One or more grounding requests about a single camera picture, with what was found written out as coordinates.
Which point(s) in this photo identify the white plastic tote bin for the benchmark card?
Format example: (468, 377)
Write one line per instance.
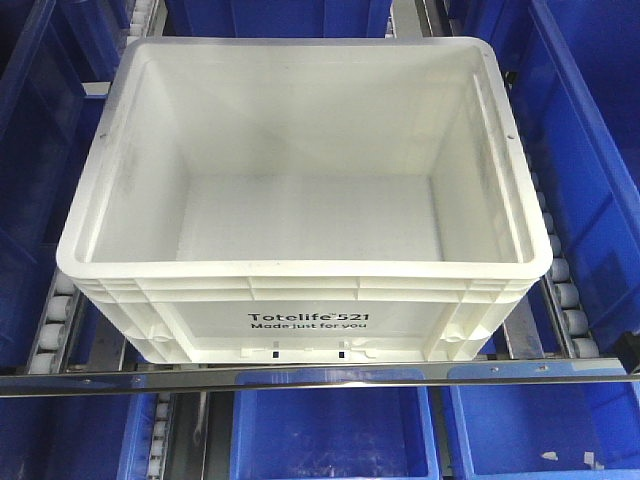
(306, 201)

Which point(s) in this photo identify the blue bin lower centre right shelf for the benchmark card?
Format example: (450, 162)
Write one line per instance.
(341, 433)

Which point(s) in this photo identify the blue bin left of tote right shelf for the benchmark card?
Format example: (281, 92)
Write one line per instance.
(49, 51)

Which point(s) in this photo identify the blue bin lower left right shelf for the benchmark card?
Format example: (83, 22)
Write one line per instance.
(83, 437)

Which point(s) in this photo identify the right shelf front bar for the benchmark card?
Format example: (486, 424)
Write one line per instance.
(179, 379)

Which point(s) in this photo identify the blue bin shelf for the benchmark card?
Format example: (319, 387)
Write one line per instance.
(543, 431)
(341, 433)
(83, 437)

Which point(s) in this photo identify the blue bin of tote shelf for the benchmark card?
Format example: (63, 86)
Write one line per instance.
(49, 51)
(576, 101)

